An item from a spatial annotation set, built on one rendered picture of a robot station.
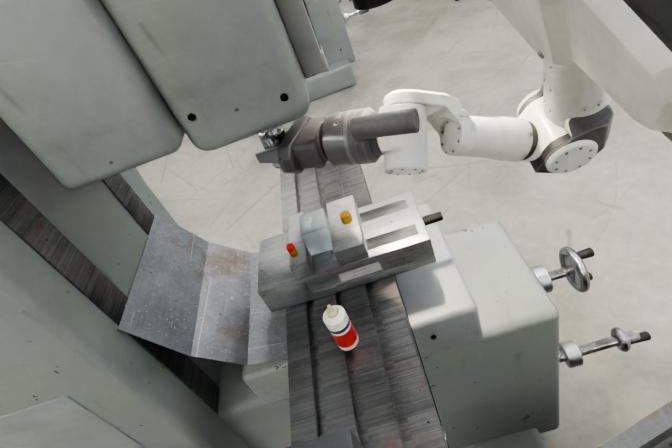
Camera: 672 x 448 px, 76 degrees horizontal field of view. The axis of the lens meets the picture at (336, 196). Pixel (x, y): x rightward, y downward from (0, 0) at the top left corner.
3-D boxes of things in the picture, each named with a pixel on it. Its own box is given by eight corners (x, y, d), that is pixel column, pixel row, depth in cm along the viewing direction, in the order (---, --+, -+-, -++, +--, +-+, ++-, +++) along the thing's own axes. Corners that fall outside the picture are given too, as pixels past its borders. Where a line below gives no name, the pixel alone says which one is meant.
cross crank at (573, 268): (577, 261, 115) (578, 231, 108) (604, 296, 106) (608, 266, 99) (518, 280, 117) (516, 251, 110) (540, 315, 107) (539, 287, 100)
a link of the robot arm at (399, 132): (366, 117, 74) (432, 107, 69) (367, 179, 73) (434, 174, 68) (337, 97, 64) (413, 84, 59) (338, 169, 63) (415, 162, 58)
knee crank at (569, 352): (639, 327, 107) (642, 313, 103) (656, 348, 102) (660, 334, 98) (551, 352, 109) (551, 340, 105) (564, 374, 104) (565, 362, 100)
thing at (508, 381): (514, 335, 151) (500, 214, 115) (564, 429, 126) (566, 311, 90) (299, 399, 159) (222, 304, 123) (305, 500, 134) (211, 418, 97)
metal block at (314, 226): (332, 228, 90) (323, 207, 86) (336, 248, 85) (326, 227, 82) (309, 235, 91) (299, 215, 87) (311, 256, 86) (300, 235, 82)
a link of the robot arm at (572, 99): (583, 100, 76) (595, -9, 58) (622, 156, 68) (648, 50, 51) (516, 124, 79) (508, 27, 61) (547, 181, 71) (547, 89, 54)
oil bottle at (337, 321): (357, 328, 79) (338, 292, 72) (360, 347, 76) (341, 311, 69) (336, 334, 79) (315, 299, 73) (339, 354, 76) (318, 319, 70)
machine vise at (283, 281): (417, 213, 96) (406, 176, 90) (437, 262, 84) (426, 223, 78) (271, 260, 100) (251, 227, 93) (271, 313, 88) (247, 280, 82)
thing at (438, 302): (434, 231, 118) (426, 199, 111) (485, 342, 90) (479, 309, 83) (265, 287, 123) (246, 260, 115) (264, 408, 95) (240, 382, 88)
